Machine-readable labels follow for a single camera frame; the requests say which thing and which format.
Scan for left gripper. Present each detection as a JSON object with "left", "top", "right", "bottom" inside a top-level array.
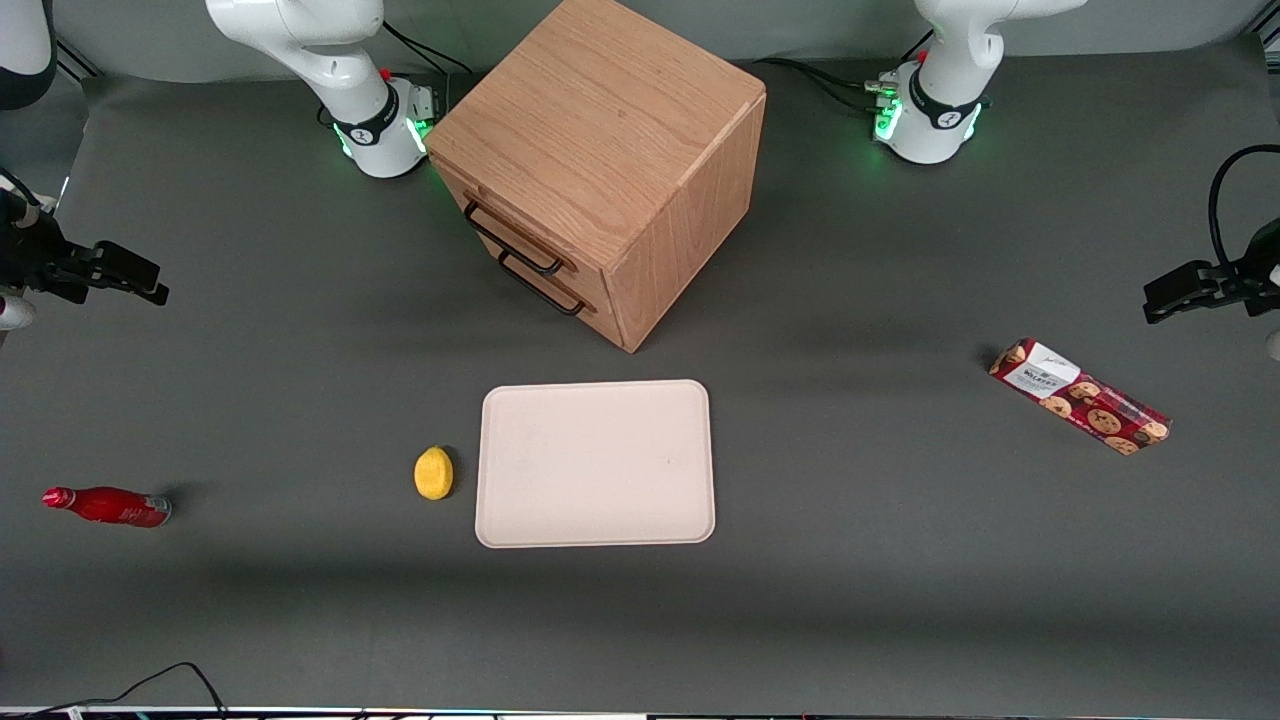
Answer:
[{"left": 1143, "top": 218, "right": 1280, "bottom": 325}]

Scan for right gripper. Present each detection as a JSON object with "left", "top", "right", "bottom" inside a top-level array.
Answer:
[{"left": 0, "top": 190, "right": 170, "bottom": 332}]

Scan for black metal gripped drawer handle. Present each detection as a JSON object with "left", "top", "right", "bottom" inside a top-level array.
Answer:
[{"left": 463, "top": 200, "right": 567, "bottom": 278}]

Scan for wooden board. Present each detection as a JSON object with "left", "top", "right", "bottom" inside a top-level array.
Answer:
[{"left": 438, "top": 165, "right": 607, "bottom": 293}]

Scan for wooden drawer cabinet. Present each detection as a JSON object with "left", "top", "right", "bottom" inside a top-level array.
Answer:
[{"left": 425, "top": 0, "right": 768, "bottom": 354}]

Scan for red cookie box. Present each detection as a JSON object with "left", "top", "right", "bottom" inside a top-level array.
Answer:
[{"left": 988, "top": 337, "right": 1172, "bottom": 457}]

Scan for red drink bottle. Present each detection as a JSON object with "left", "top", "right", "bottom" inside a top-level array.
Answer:
[{"left": 42, "top": 486, "right": 172, "bottom": 529}]

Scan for yellow lemon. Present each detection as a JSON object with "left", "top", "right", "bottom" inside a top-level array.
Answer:
[{"left": 414, "top": 446, "right": 455, "bottom": 501}]

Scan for beige plastic tray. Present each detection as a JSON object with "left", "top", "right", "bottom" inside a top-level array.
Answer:
[{"left": 475, "top": 379, "right": 717, "bottom": 549}]

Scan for black looped gripper cable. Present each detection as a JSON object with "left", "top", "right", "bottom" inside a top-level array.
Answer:
[{"left": 1207, "top": 144, "right": 1280, "bottom": 271}]

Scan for dark aluminium frame rail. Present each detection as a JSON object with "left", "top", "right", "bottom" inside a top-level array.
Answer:
[{"left": 55, "top": 38, "right": 102, "bottom": 82}]

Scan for black right arm base cable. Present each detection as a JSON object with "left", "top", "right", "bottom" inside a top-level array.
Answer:
[{"left": 383, "top": 20, "right": 473, "bottom": 77}]

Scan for thin black table-edge cable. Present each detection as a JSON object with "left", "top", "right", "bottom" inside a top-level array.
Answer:
[{"left": 0, "top": 661, "right": 229, "bottom": 717}]

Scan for black metal free drawer handle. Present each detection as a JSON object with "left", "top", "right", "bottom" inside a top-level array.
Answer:
[{"left": 497, "top": 250, "right": 589, "bottom": 318}]

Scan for black left arm base cables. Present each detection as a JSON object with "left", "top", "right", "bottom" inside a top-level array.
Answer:
[{"left": 764, "top": 56, "right": 901, "bottom": 117}]

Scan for wooden drawer with free handle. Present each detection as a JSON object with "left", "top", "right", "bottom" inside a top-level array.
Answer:
[{"left": 468, "top": 215, "right": 629, "bottom": 351}]

